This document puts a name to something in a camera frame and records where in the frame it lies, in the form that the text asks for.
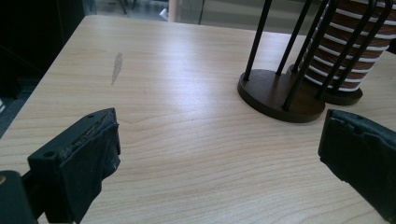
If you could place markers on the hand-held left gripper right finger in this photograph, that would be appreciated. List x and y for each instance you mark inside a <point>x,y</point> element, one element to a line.
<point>361,155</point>

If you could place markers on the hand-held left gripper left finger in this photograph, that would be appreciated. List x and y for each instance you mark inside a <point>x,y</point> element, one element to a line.
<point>77,168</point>

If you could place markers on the stack of brown paper cups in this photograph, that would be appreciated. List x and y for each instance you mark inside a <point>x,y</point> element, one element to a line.
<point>345,40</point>

